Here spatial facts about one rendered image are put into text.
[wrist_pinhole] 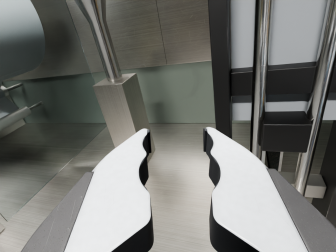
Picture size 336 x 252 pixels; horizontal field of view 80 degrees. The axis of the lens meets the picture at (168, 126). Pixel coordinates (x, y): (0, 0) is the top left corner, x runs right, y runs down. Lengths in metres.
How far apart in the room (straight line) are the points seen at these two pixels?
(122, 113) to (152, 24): 0.33
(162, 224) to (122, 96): 0.32
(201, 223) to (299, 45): 0.37
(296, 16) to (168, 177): 0.47
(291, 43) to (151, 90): 0.61
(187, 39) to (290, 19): 0.48
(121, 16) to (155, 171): 0.52
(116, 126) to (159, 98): 0.27
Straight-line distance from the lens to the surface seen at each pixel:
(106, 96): 0.56
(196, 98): 0.76
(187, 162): 0.62
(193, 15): 0.70
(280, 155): 0.46
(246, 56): 0.27
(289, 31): 0.27
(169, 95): 0.79
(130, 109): 0.55
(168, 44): 0.73
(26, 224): 0.67
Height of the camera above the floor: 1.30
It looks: 29 degrees down
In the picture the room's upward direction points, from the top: 11 degrees counter-clockwise
